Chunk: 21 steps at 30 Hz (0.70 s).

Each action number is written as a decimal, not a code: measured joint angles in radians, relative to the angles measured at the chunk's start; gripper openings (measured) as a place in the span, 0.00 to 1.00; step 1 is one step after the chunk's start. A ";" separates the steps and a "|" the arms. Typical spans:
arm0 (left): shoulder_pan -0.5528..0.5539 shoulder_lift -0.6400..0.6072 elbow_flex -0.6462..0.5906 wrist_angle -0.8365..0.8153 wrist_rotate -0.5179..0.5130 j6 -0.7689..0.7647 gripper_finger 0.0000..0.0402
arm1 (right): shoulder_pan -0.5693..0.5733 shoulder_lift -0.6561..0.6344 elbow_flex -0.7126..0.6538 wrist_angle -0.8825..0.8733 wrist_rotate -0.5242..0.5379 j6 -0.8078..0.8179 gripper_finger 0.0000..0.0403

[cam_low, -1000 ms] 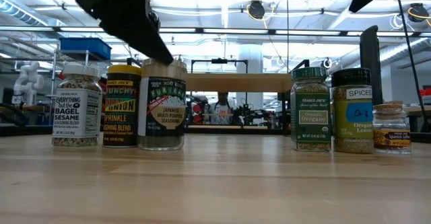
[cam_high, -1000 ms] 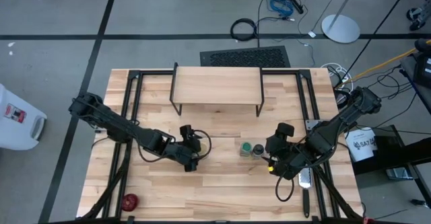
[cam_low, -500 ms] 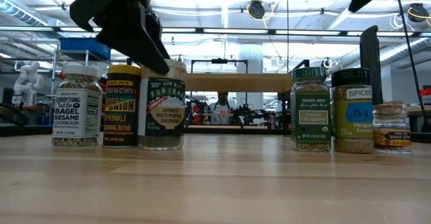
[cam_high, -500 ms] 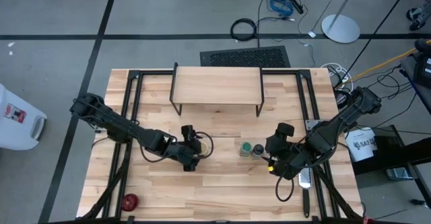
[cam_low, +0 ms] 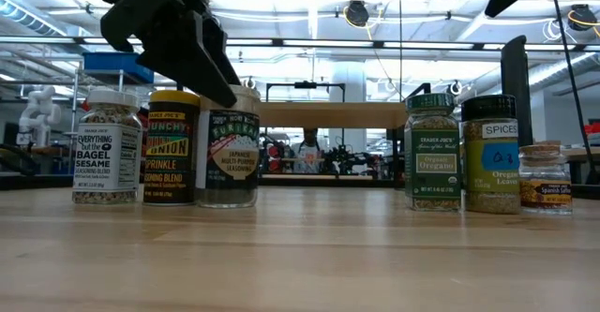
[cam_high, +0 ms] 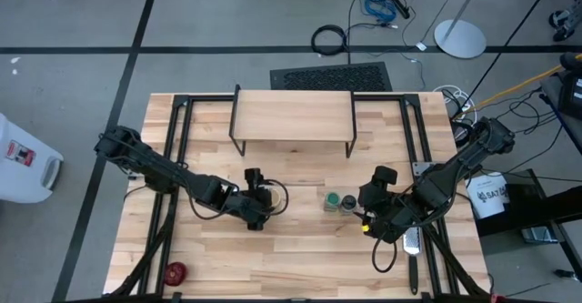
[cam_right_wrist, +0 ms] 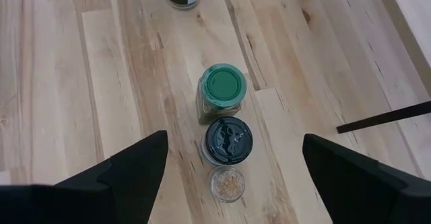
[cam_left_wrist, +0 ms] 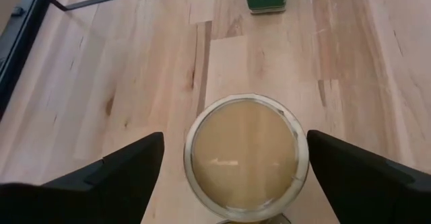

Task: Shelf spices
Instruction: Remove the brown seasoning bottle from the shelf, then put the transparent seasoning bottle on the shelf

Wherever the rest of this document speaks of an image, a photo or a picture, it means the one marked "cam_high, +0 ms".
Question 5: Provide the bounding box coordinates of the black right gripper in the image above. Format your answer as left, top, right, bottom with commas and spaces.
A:
357, 165, 413, 245

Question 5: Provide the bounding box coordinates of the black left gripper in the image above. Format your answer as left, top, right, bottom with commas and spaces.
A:
226, 167, 281, 231

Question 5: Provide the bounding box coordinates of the black-lid oregano leaves spice jar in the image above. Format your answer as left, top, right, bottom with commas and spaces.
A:
340, 194, 359, 217

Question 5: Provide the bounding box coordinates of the green-lid organic oregano jar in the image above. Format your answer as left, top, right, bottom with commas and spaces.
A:
323, 191, 342, 214

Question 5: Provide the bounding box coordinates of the wooden shelf with black legs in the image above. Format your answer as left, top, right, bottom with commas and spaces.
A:
228, 83, 358, 158

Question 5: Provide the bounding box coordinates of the silver mounting plate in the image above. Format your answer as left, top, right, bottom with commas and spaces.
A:
411, 160, 432, 177

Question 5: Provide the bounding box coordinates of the red round object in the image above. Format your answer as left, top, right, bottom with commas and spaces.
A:
163, 261, 188, 288

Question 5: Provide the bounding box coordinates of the black side stand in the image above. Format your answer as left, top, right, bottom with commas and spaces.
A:
472, 168, 582, 249

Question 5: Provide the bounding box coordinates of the silver flat device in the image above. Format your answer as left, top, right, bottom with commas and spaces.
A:
521, 227, 559, 245

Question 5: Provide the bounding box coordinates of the silver floor lamp stand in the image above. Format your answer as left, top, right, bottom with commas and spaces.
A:
433, 0, 490, 60

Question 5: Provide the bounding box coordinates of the black power strip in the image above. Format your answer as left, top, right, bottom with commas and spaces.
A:
391, 0, 412, 21

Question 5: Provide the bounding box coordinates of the small black floor object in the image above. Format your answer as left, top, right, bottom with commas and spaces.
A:
553, 268, 581, 281

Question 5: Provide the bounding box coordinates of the thin black pole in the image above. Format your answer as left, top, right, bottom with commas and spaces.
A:
454, 0, 561, 113

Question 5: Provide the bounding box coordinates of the white plastic bin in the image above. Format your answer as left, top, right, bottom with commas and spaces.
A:
0, 111, 65, 204

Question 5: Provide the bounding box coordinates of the metal grater with black handle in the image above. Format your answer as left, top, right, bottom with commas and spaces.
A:
403, 227, 423, 296

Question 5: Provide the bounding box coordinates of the white cable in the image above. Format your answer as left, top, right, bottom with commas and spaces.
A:
431, 84, 478, 129

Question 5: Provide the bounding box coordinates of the black coiled cable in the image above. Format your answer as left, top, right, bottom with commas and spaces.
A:
310, 24, 349, 57

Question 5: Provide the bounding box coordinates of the blue coiled cable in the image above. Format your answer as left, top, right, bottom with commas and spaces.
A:
362, 0, 398, 23

